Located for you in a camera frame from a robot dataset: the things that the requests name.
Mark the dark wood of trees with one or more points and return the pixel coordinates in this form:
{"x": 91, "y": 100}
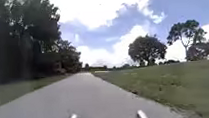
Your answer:
{"x": 28, "y": 44}

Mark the tall pale-trunked tree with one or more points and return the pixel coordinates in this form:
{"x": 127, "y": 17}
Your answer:
{"x": 186, "y": 30}

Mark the grass verge beside wood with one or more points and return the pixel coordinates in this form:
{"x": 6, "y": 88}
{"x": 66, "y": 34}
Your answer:
{"x": 17, "y": 89}

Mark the grey asphalt path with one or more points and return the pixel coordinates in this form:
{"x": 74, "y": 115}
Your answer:
{"x": 87, "y": 99}

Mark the open grass slope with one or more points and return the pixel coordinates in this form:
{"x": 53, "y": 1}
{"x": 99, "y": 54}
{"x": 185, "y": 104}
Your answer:
{"x": 173, "y": 82}

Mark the distant tree line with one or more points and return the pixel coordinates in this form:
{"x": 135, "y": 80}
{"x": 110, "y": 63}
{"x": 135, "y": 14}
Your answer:
{"x": 106, "y": 67}

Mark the round dark tree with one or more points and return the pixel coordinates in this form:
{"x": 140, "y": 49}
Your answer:
{"x": 147, "y": 48}

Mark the low spreading tree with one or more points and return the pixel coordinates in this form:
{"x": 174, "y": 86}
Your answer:
{"x": 201, "y": 50}

